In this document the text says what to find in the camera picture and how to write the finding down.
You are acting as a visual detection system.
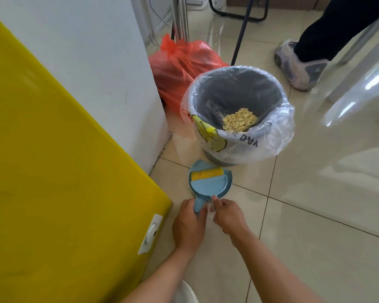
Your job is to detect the person's left hand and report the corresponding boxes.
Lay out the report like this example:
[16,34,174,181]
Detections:
[172,199,209,251]

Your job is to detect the person's right hand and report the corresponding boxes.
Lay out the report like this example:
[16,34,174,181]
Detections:
[210,195,252,242]

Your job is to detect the blue plastic dustpan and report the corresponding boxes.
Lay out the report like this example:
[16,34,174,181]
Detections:
[187,159,235,215]

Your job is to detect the blue brush with yellow bristles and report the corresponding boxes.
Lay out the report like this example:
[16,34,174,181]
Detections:
[190,167,228,200]

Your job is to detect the person's left forearm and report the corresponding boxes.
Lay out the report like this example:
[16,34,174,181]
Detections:
[120,244,199,303]

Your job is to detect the person's right forearm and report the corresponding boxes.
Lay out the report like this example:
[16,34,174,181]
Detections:
[232,230,326,303]

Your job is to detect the white knob panel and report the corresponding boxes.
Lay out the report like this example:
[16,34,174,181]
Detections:
[137,213,164,255]

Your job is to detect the white round object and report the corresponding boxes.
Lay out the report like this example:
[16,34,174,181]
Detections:
[173,280,200,303]

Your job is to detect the clear printed bin liner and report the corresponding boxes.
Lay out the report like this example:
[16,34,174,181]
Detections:
[180,66,296,165]

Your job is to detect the pile of yellow scraps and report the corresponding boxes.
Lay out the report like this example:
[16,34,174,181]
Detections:
[222,108,259,132]

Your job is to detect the grey trash bin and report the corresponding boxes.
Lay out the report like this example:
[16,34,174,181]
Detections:
[189,69,288,166]

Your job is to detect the red plastic bag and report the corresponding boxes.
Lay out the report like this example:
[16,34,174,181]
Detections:
[148,33,230,116]

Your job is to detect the yellow table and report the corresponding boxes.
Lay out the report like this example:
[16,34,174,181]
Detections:
[0,9,173,303]

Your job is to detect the blue mop pole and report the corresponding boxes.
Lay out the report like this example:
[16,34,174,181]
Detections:
[230,0,256,67]

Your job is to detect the silver metal poles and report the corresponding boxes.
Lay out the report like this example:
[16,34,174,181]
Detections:
[171,0,191,42]

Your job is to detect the black metal chair frame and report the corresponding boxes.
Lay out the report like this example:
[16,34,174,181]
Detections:
[207,0,270,23]

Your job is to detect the white cable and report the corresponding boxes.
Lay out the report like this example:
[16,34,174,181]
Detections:
[148,0,175,29]

